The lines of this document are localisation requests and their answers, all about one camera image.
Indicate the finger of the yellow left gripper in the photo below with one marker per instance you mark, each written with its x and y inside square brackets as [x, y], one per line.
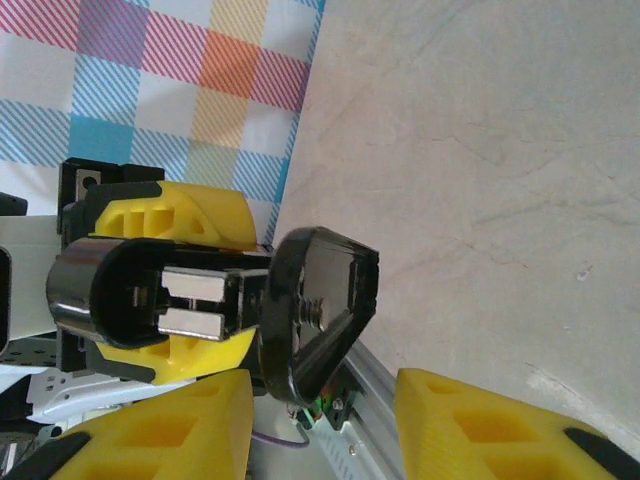
[220, 215]
[200, 357]

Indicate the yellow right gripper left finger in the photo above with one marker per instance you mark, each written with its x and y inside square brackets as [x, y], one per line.
[150, 440]

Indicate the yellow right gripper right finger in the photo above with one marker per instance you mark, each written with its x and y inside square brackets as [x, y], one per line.
[475, 440]

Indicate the black metal stapler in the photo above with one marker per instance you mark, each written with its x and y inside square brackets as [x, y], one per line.
[320, 300]

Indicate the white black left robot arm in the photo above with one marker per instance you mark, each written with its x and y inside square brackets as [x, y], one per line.
[85, 395]

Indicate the green circuit board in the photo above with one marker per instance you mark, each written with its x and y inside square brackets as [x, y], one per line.
[325, 405]

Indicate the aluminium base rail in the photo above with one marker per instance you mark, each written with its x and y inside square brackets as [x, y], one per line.
[370, 400]

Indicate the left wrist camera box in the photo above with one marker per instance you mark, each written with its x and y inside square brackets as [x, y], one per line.
[30, 280]

